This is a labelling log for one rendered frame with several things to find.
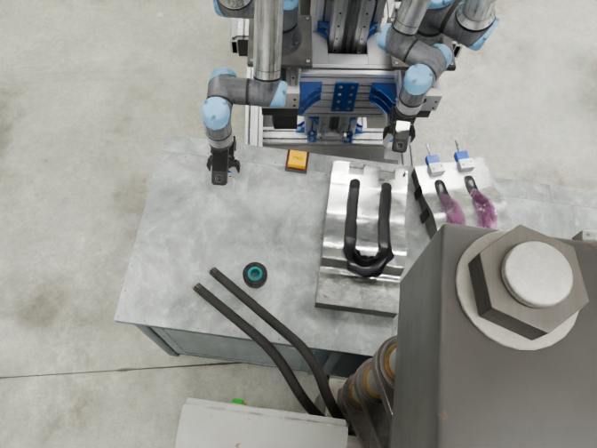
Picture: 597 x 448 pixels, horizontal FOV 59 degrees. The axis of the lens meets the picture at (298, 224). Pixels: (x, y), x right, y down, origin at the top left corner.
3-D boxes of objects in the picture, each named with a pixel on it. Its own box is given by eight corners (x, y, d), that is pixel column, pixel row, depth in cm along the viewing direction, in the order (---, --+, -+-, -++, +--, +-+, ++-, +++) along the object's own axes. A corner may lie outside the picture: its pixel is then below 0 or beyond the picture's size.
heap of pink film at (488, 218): (433, 194, 182) (439, 184, 175) (481, 188, 184) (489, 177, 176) (454, 265, 172) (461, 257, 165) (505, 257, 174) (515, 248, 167)
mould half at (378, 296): (330, 172, 191) (334, 153, 178) (401, 181, 190) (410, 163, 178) (314, 307, 171) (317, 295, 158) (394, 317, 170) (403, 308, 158)
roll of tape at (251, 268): (263, 261, 176) (262, 259, 173) (270, 284, 173) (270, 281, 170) (240, 269, 175) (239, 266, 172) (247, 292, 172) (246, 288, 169)
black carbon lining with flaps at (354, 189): (347, 180, 182) (351, 166, 173) (394, 186, 181) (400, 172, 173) (338, 276, 168) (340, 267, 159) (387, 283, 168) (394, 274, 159)
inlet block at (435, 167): (418, 148, 193) (422, 140, 188) (431, 147, 193) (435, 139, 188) (427, 180, 188) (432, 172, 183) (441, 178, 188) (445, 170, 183)
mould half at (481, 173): (410, 174, 191) (418, 159, 181) (479, 164, 194) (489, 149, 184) (449, 308, 172) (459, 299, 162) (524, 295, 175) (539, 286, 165)
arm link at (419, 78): (441, 69, 147) (425, 89, 144) (430, 94, 157) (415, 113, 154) (417, 55, 149) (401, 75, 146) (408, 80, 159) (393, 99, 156)
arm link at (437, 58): (425, 30, 155) (405, 53, 151) (458, 50, 152) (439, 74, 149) (418, 49, 162) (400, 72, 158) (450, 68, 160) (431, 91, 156)
